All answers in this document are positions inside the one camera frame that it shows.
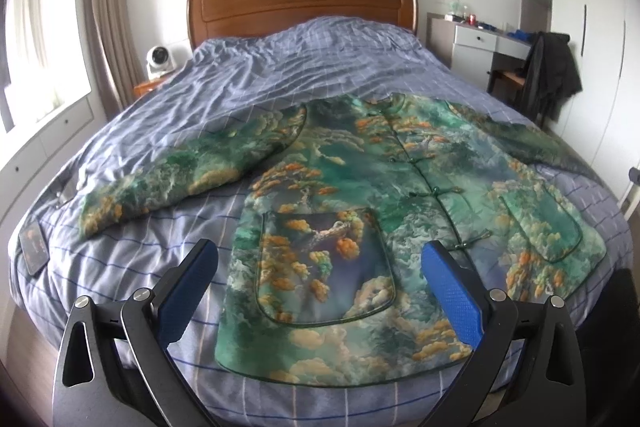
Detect white desk with drawers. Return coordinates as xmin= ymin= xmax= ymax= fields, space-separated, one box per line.
xmin=426 ymin=13 xmax=530 ymax=91

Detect wooden chair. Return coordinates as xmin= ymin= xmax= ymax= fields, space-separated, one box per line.
xmin=487 ymin=69 xmax=525 ymax=108

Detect beige curtain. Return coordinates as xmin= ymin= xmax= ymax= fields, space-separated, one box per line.
xmin=86 ymin=0 xmax=143 ymax=119

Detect white window cabinet drawers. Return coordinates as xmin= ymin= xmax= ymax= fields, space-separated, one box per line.
xmin=0 ymin=93 xmax=97 ymax=223

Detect orange wooden nightstand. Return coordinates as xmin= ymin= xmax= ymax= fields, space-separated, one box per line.
xmin=134 ymin=75 xmax=171 ymax=100

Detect green patterned satin jacket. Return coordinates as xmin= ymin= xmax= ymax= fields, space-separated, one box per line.
xmin=79 ymin=93 xmax=606 ymax=387

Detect blue checked duvet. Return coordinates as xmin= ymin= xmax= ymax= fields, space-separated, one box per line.
xmin=9 ymin=17 xmax=639 ymax=426

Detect black smartphone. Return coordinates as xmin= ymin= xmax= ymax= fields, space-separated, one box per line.
xmin=18 ymin=220 xmax=50 ymax=277

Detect brown wooden headboard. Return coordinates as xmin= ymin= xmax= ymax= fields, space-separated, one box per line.
xmin=186 ymin=0 xmax=419 ymax=49

